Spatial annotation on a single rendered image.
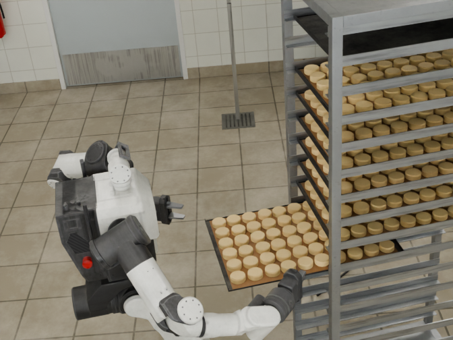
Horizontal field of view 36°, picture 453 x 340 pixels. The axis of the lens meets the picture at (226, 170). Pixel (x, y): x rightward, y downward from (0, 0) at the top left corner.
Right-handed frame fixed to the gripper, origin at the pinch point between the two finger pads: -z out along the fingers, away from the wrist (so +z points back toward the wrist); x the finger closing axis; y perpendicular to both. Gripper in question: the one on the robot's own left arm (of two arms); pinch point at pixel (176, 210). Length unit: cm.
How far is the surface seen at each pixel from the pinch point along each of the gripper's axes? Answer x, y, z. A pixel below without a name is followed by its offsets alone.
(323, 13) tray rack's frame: 85, -18, -60
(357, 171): 36, -16, -70
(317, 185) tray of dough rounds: 17, 2, -54
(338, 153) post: 45, -22, -65
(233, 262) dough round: 1.1, -25.3, -30.9
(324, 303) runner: -55, 22, -51
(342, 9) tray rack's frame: 86, -16, -65
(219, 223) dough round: 1.0, -5.5, -19.2
